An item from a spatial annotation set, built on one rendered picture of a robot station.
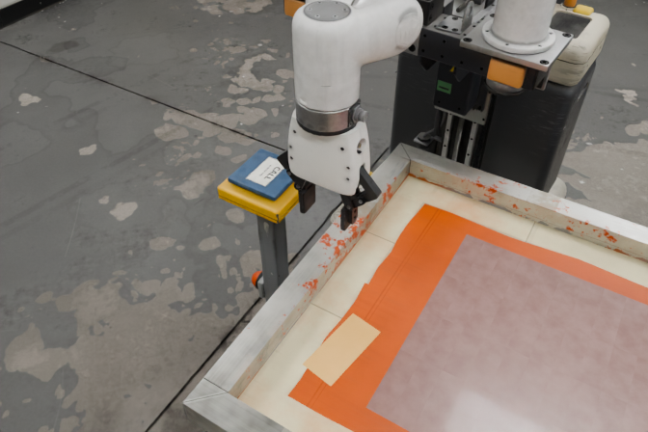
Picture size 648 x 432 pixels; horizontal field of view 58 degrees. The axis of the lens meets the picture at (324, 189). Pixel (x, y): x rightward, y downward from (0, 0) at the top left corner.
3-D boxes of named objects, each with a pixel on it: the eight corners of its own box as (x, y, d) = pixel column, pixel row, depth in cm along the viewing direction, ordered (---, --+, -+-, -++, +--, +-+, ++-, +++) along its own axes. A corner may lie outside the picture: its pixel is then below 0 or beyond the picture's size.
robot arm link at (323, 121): (381, 91, 68) (380, 111, 70) (316, 71, 72) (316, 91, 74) (350, 123, 64) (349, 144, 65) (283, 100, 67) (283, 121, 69)
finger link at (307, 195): (315, 166, 79) (316, 202, 83) (295, 158, 80) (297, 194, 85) (302, 178, 77) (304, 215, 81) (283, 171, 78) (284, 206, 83)
